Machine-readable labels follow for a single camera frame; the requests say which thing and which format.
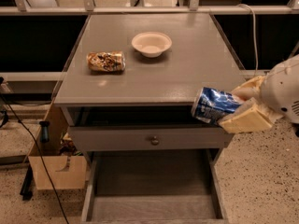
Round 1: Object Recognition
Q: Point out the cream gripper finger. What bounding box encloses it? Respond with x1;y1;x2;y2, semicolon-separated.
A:
218;98;282;133
231;76;264;101

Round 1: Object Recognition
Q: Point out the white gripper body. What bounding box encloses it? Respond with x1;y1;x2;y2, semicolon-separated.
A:
260;55;299;124

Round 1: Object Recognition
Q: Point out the blue pepsi can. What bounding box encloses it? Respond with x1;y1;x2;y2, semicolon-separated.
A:
191;87;245;125

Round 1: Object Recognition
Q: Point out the open grey middle drawer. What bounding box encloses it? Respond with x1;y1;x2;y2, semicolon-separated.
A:
80;149;229;224

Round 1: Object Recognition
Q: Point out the round brass drawer knob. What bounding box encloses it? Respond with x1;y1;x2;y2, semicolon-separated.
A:
150;136;159;146

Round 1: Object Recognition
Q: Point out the grey wooden drawer cabinet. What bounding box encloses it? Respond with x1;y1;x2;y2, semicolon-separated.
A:
52;12;257;157

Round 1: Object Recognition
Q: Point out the gold brown crushed snack can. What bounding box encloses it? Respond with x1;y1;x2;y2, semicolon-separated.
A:
86;51;125;73

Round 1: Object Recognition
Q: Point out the grey closed top drawer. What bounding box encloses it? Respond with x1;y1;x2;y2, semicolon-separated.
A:
68;127;234;152

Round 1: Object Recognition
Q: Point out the white paper bowl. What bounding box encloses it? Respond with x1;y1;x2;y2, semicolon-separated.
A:
131;32;172;58

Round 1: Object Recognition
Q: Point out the white hanging cable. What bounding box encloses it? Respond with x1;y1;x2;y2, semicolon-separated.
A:
236;3;260;79

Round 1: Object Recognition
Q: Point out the black cylindrical handle tool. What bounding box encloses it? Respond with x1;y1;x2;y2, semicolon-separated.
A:
39;120;50;143

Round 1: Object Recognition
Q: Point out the metal railing frame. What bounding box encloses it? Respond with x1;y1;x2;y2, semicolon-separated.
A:
1;0;298;82

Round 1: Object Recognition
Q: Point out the black floor cable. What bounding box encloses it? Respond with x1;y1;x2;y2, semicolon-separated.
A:
0;94;71;224

